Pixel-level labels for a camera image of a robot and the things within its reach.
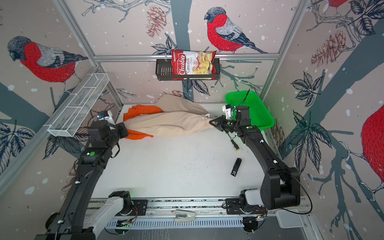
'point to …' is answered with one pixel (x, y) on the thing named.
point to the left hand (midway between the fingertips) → (121, 123)
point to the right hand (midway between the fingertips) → (207, 125)
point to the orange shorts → (134, 111)
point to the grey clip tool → (184, 215)
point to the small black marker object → (236, 167)
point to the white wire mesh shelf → (68, 122)
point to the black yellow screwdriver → (236, 147)
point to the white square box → (289, 219)
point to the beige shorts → (176, 114)
